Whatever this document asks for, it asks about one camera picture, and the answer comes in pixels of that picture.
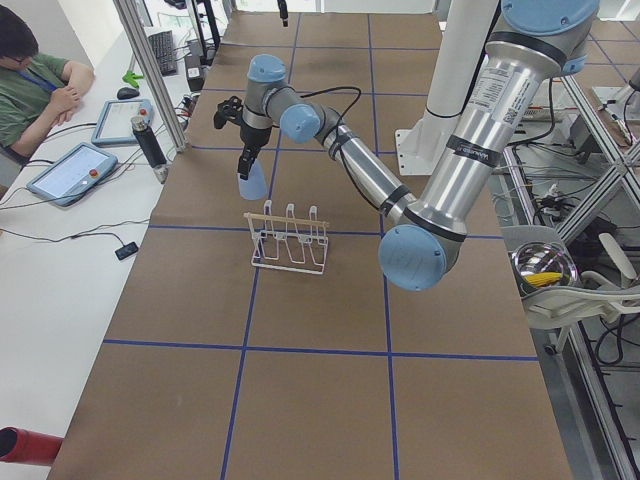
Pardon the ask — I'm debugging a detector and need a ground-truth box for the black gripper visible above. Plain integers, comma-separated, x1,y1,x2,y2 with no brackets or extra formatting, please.
237,112,273,180

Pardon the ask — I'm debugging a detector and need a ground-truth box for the light blue plastic cup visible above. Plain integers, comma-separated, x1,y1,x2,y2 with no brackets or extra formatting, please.
238,160,268,201

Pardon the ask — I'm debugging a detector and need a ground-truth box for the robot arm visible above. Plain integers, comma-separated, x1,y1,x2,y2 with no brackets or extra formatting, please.
238,1,599,291

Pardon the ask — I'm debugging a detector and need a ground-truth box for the black thermos bottle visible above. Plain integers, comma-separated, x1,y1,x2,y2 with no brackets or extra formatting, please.
130,115,167,168

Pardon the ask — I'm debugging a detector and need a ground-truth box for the upper teach pendant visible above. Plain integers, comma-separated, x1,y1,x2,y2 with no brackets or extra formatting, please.
91,98,154,148

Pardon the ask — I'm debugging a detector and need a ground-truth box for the teach pendant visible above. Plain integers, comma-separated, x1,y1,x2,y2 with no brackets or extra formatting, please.
27,143,117,207
91,98,154,148

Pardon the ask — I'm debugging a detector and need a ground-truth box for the black computer mouse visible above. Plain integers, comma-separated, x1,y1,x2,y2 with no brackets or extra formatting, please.
116,87,140,100

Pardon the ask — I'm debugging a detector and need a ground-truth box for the black keyboard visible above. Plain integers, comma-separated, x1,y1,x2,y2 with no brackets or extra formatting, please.
147,31,178,76

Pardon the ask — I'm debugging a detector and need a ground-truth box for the green plastic object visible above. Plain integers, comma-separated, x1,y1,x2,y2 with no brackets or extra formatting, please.
122,70,144,89

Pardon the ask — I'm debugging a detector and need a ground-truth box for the small black device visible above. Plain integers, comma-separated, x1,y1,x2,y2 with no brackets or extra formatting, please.
115,242,139,261

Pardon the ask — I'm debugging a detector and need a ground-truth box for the lower teach pendant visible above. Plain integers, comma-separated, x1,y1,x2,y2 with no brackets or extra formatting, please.
27,143,117,207

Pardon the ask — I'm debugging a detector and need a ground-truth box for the seated person green shirt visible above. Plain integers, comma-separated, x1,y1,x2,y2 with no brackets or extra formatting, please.
1,6,95,165

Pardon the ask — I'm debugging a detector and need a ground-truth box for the enamel pot with lid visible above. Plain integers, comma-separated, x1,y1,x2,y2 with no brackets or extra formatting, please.
510,241,579,297

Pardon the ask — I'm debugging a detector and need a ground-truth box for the red cylinder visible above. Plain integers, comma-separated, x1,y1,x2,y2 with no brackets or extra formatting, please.
1,427,63,467

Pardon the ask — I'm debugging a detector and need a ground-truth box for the white wire cup holder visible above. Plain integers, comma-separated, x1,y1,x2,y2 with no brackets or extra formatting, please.
244,200,329,275

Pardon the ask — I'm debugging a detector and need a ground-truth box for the aluminium frame post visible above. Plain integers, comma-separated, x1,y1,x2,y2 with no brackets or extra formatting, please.
113,0,187,153

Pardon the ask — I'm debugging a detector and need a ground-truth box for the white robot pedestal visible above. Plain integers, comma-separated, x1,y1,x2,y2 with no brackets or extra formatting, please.
395,0,500,176

